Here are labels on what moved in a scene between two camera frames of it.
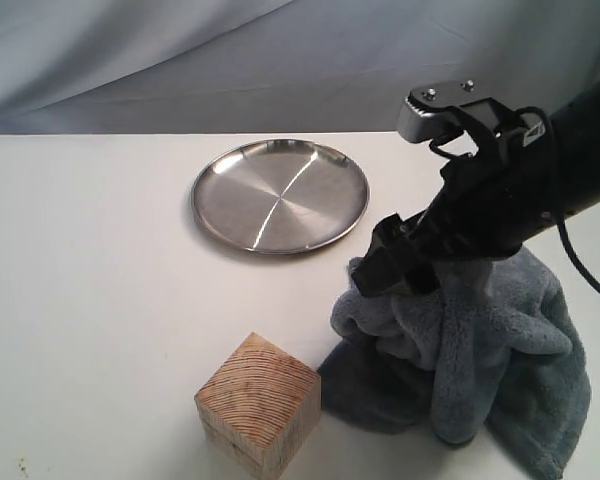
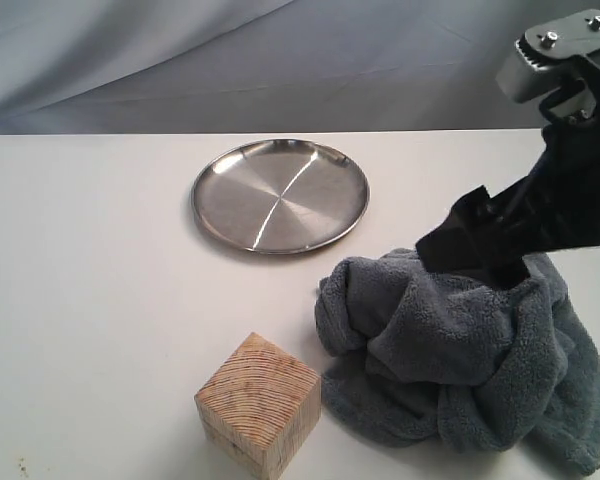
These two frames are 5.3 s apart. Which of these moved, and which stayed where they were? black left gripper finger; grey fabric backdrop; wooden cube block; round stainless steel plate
Moved: black left gripper finger
Stayed: round stainless steel plate; wooden cube block; grey fabric backdrop
